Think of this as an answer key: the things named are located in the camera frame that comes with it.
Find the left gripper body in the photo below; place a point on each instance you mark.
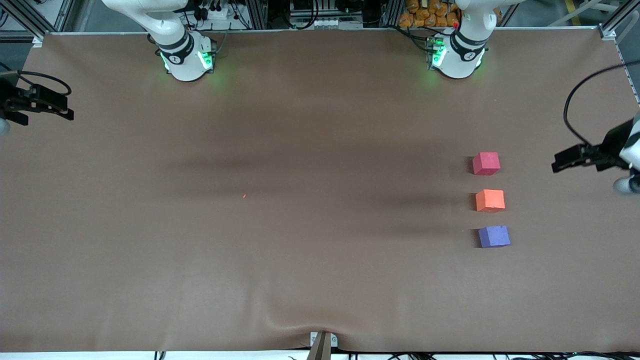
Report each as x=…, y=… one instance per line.
x=611, y=143

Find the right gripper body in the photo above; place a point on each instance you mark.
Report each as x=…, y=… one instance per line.
x=11, y=98

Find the orange foam block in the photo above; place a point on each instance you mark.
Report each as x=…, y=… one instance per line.
x=490, y=201

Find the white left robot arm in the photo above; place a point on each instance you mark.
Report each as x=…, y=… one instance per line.
x=462, y=55

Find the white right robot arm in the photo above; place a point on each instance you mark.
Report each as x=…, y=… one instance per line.
x=180, y=55

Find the red foam block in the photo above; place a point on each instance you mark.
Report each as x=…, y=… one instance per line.
x=486, y=164

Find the purple foam block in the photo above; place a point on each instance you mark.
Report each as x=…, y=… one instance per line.
x=495, y=237

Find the white power strip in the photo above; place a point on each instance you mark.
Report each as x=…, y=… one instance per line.
x=215, y=12

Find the pile of orange objects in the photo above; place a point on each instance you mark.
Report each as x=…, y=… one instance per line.
x=430, y=15

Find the brown table mat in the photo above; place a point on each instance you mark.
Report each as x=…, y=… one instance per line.
x=300, y=250

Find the white connector strip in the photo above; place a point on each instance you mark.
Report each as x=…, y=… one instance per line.
x=325, y=22

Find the aluminium frame corner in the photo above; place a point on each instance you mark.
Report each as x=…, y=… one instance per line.
x=37, y=39
x=606, y=33

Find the silver table edge rail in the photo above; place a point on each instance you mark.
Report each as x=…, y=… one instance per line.
x=325, y=30

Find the small metal bracket plate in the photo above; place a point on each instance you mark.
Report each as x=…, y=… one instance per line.
x=314, y=340

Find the brown narrow post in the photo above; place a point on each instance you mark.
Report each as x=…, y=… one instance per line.
x=321, y=350

